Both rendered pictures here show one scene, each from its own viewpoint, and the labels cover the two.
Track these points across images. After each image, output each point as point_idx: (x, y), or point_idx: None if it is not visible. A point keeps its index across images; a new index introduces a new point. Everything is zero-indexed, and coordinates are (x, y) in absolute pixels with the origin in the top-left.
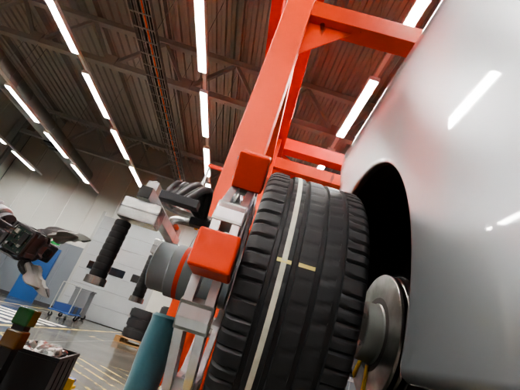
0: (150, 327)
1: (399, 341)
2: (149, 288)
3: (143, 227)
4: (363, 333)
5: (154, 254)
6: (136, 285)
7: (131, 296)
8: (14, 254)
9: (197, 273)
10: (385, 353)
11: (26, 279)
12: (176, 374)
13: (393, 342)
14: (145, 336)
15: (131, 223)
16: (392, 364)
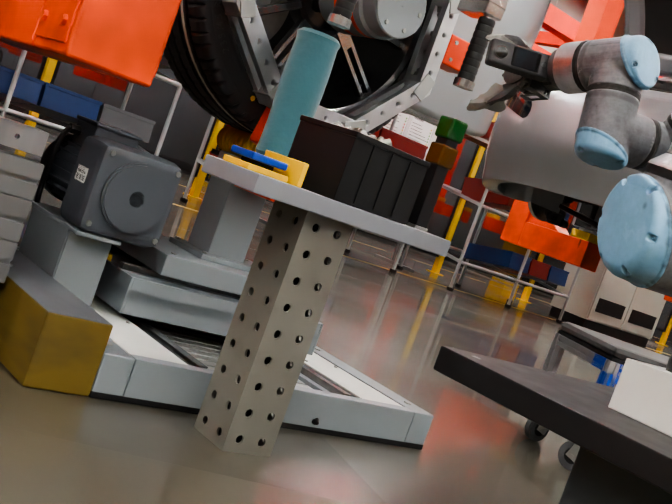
0: (333, 62)
1: (285, 18)
2: (390, 37)
3: (469, 12)
4: (263, 1)
5: (425, 11)
6: (355, 3)
7: (351, 23)
8: (526, 89)
9: (444, 65)
10: (262, 19)
11: (499, 108)
12: (356, 115)
13: (277, 15)
14: (329, 74)
15: (480, 13)
16: (273, 34)
